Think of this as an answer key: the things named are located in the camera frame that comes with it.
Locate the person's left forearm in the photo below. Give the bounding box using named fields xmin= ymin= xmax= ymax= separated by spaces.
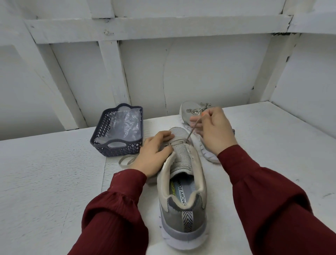
xmin=68 ymin=168 xmax=149 ymax=255

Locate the grey mesh shoe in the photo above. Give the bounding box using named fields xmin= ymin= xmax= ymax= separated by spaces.
xmin=157 ymin=126 xmax=210 ymax=250
xmin=180 ymin=101 xmax=235 ymax=164

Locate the clear plastic bag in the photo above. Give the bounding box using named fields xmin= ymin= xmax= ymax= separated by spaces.
xmin=100 ymin=109 xmax=141 ymax=145

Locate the dark plastic lattice basket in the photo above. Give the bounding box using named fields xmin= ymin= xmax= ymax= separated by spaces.
xmin=90 ymin=103 xmax=144 ymax=157

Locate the person's left hand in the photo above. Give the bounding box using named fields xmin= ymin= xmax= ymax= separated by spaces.
xmin=129 ymin=130 xmax=175 ymax=178

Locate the person's right forearm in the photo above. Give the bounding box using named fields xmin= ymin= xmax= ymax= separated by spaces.
xmin=217 ymin=144 xmax=336 ymax=255

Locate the person's right hand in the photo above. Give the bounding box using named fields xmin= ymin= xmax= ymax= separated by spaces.
xmin=189 ymin=106 xmax=238 ymax=156

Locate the grey shoelace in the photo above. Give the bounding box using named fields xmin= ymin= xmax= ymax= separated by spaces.
xmin=186 ymin=102 xmax=213 ymax=117
xmin=118 ymin=118 xmax=203 ymax=169

